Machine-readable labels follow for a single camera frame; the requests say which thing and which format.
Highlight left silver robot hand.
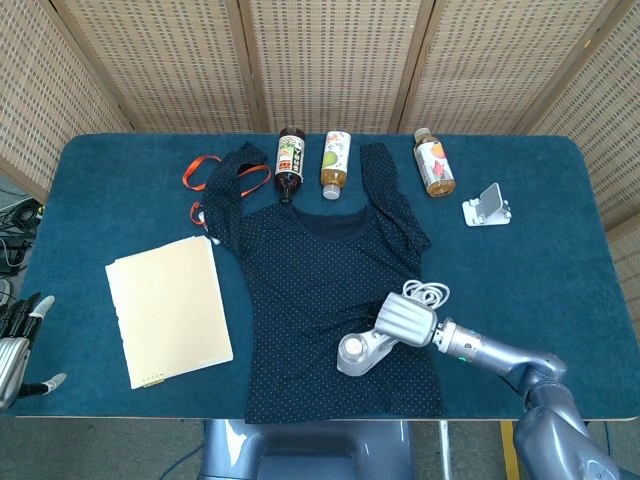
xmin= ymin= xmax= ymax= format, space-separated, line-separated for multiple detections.
xmin=0 ymin=292 xmax=68 ymax=412

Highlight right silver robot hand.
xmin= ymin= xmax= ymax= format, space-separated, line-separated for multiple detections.
xmin=373 ymin=292 xmax=441 ymax=349

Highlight silver handheld device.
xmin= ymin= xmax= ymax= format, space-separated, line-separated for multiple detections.
xmin=335 ymin=319 xmax=401 ymax=377

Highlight navy polka dot shirt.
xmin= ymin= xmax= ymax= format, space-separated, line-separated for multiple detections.
xmin=202 ymin=142 xmax=445 ymax=425

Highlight white table leg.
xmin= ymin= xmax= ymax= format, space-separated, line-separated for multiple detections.
xmin=438 ymin=419 xmax=452 ymax=480

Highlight white folding phone stand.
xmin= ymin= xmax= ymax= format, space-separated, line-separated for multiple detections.
xmin=460 ymin=182 xmax=514 ymax=228

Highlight fruit label amber juice bottle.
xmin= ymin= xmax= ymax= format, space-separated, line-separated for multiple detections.
xmin=412 ymin=127 xmax=457 ymax=199

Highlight cream paper folder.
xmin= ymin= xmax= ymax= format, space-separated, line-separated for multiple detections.
xmin=104 ymin=235 xmax=235 ymax=390

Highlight grey-blue robot torso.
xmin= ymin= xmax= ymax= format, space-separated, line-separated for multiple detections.
xmin=199 ymin=418 xmax=416 ymax=480

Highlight white cap yellow tea bottle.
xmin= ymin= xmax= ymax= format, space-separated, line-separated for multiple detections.
xmin=319 ymin=130 xmax=353 ymax=201

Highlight dark brown tea bottle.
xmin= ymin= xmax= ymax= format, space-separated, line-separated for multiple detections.
xmin=273 ymin=127 xmax=307 ymax=205

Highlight woven wooden folding screen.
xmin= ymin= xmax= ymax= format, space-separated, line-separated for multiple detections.
xmin=0 ymin=0 xmax=640 ymax=311

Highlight white cable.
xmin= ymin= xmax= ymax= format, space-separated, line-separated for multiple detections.
xmin=402 ymin=278 xmax=451 ymax=310

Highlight black floor cables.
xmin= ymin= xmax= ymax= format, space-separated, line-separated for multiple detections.
xmin=0 ymin=199 xmax=47 ymax=275

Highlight orange lanyard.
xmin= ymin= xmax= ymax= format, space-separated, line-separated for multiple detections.
xmin=182 ymin=155 xmax=271 ymax=226

